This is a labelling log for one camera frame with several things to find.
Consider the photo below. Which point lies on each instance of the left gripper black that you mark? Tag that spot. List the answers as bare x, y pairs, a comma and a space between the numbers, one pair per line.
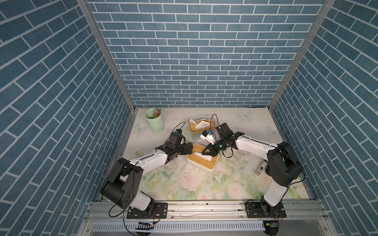
184, 150

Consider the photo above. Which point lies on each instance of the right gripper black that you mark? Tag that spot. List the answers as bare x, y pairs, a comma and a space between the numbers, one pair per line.
211, 151

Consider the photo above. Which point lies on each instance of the blue tissue pack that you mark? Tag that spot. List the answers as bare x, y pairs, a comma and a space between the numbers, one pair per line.
200, 124
206, 157

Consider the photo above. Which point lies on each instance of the white box with bamboo lid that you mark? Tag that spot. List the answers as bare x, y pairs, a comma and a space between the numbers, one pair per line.
199, 148

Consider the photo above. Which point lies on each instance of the white plastic box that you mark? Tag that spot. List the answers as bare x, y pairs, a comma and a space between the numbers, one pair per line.
206, 166

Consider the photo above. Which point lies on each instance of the clear plastic tissue box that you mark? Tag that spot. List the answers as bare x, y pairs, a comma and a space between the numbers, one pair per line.
200, 126

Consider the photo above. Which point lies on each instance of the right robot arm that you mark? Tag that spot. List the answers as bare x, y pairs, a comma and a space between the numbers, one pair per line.
283, 165

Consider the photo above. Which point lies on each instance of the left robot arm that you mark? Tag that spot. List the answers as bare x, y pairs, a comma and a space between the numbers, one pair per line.
122, 183

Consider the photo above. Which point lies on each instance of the green pencil cup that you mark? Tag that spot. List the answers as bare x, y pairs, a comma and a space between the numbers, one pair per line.
156, 124

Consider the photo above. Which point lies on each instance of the bundle of coloured pencils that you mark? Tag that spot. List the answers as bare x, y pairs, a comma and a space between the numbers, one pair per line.
157, 112

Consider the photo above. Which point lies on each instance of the small grey remote device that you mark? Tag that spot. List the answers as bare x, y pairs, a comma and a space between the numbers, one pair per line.
261, 167

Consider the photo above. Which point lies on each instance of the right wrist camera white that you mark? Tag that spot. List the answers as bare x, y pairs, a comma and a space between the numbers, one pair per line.
209, 136

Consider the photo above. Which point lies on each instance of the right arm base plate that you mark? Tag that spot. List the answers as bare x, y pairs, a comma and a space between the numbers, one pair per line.
264, 210

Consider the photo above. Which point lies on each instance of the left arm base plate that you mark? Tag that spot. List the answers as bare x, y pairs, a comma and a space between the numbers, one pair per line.
155, 210

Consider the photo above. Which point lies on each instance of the aluminium mounting rail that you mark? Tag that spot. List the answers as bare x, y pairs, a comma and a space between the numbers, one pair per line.
235, 210

